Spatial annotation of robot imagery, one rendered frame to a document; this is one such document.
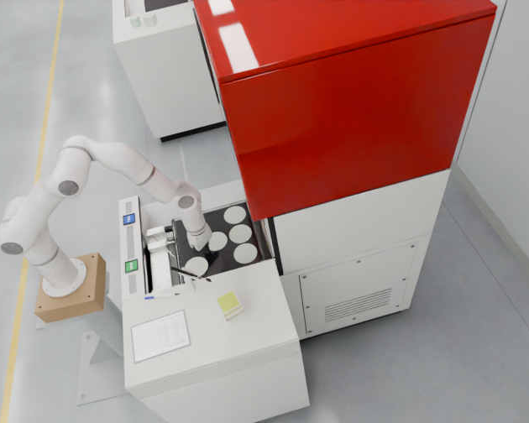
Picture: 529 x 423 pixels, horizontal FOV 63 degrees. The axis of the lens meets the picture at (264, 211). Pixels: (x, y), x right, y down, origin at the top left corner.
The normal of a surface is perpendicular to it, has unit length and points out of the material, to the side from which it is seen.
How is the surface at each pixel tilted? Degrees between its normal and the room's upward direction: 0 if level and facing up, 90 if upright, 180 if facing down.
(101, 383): 0
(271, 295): 0
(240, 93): 90
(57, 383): 0
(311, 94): 90
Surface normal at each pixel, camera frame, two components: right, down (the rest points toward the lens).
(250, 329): -0.13, -0.62
